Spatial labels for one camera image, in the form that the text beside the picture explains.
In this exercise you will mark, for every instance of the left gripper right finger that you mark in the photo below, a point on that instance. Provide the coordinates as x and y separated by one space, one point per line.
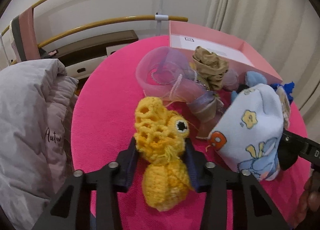
252 207

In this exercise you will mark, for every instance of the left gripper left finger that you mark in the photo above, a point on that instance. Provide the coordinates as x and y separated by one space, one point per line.
70 208

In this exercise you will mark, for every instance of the royal blue knitted cloth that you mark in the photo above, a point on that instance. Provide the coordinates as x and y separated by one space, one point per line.
288 88

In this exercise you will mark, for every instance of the light blue fuzzy sock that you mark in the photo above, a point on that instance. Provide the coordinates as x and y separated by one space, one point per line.
252 78

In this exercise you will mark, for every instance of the tan fabric scrunchie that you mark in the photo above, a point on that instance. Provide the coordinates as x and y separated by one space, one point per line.
211 67

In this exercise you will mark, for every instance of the yellow crochet toy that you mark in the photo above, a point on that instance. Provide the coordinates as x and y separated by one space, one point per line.
160 139

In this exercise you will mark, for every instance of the purple organza scrunchie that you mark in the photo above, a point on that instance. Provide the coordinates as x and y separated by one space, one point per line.
165 72

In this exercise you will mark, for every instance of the right hand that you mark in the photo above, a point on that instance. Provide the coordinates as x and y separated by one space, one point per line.
308 201

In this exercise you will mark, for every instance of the pink cardboard box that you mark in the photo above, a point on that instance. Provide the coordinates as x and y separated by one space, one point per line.
242 57

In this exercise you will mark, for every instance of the grey puffy jacket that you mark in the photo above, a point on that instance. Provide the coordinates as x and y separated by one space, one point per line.
37 99

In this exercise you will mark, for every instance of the round pink table cover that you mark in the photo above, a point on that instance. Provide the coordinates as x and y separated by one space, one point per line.
103 125

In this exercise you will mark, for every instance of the cream curtain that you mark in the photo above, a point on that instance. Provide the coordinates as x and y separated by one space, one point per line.
286 34

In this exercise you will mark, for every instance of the brown white low bench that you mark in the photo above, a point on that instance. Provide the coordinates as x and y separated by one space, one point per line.
82 57

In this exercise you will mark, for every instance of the lower wooden ballet bar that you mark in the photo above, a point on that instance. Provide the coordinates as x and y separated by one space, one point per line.
107 22

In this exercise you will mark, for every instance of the pink grey hanging band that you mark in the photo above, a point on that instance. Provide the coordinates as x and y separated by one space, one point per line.
23 38

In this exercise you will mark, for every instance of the white bar stand post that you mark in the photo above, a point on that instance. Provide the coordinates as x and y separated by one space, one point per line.
161 2

